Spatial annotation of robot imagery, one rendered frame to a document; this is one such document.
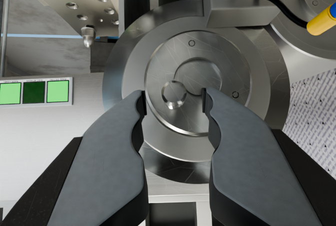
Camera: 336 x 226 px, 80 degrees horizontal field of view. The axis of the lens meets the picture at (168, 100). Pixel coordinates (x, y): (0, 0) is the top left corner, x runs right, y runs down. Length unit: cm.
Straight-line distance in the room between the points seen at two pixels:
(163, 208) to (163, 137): 46
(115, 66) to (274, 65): 13
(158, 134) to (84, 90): 41
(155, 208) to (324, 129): 44
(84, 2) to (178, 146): 38
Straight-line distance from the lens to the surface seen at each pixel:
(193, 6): 19
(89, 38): 56
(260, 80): 17
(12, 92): 63
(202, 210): 53
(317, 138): 34
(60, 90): 56
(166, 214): 61
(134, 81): 16
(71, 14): 53
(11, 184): 64
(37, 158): 59
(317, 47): 21
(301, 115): 37
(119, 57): 17
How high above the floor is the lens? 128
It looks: 7 degrees down
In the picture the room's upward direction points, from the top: 178 degrees clockwise
